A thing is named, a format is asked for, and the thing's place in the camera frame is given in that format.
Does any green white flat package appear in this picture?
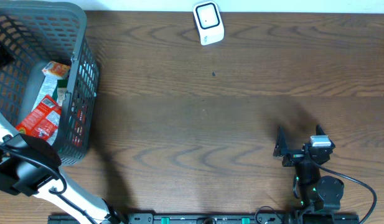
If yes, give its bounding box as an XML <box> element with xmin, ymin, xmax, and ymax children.
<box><xmin>33</xmin><ymin>77</ymin><xmax>67</xmax><ymax>145</ymax></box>

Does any grey plastic shopping basket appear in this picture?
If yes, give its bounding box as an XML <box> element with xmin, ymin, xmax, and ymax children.
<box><xmin>0</xmin><ymin>1</ymin><xmax>100</xmax><ymax>166</ymax></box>

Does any red snack bag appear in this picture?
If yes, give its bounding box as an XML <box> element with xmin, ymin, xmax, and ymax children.
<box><xmin>16</xmin><ymin>95</ymin><xmax>61</xmax><ymax>140</ymax></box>

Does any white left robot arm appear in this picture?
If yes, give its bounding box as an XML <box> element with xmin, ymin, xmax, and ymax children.
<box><xmin>0</xmin><ymin>131</ymin><xmax>129</xmax><ymax>223</ymax></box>

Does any white barcode scanner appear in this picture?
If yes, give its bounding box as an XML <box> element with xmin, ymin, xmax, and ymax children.
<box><xmin>193</xmin><ymin>1</ymin><xmax>225</xmax><ymax>45</ymax></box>

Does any small orange box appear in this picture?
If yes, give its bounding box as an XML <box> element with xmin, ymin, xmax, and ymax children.
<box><xmin>42</xmin><ymin>61</ymin><xmax>71</xmax><ymax>80</ymax></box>

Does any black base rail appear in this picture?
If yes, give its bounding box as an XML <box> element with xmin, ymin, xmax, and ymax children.
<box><xmin>48</xmin><ymin>212</ymin><xmax>360</xmax><ymax>224</ymax></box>

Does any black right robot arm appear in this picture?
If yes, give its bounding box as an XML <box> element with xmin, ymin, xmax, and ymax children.
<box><xmin>273</xmin><ymin>125</ymin><xmax>344</xmax><ymax>212</ymax></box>

